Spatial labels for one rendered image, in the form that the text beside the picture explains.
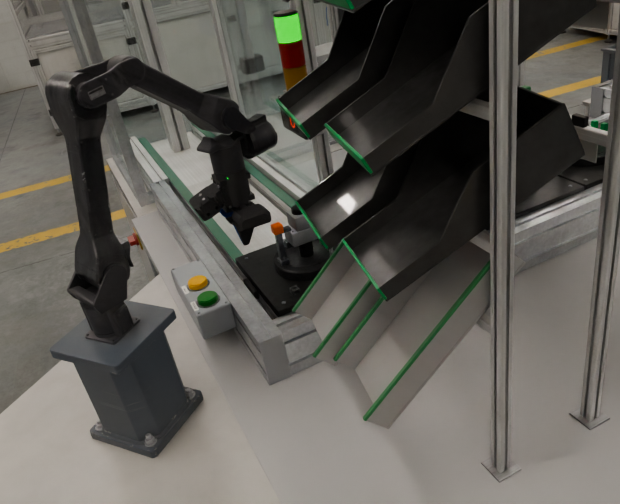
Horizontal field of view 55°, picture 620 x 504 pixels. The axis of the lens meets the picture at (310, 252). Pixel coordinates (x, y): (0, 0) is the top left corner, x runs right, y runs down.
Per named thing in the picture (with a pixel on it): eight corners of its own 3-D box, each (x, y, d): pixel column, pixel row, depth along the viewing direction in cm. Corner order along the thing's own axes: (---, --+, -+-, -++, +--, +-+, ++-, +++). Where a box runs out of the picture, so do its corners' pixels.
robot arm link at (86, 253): (65, 74, 78) (110, 71, 82) (40, 72, 82) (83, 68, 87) (100, 298, 89) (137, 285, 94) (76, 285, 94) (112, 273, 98)
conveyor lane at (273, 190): (289, 357, 115) (280, 316, 110) (178, 207, 183) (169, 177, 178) (414, 302, 123) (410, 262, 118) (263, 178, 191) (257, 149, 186)
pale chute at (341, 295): (335, 366, 91) (312, 357, 89) (312, 319, 103) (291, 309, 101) (450, 218, 85) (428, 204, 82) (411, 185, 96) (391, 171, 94)
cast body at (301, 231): (294, 248, 117) (288, 216, 113) (285, 239, 120) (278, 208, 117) (332, 233, 119) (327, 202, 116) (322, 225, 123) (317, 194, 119)
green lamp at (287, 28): (283, 44, 119) (279, 18, 116) (274, 41, 123) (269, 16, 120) (306, 38, 120) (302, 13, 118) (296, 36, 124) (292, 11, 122)
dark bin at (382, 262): (386, 302, 70) (354, 261, 66) (350, 251, 81) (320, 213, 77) (586, 154, 68) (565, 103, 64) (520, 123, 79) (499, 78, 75)
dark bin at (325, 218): (328, 251, 82) (298, 213, 78) (303, 213, 93) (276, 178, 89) (495, 124, 80) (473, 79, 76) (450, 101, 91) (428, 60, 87)
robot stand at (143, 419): (90, 438, 105) (47, 350, 94) (143, 381, 115) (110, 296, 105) (155, 459, 98) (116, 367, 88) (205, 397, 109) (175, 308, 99)
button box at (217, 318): (204, 340, 117) (196, 315, 114) (177, 291, 134) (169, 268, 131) (237, 327, 119) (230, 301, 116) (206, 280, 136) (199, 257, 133)
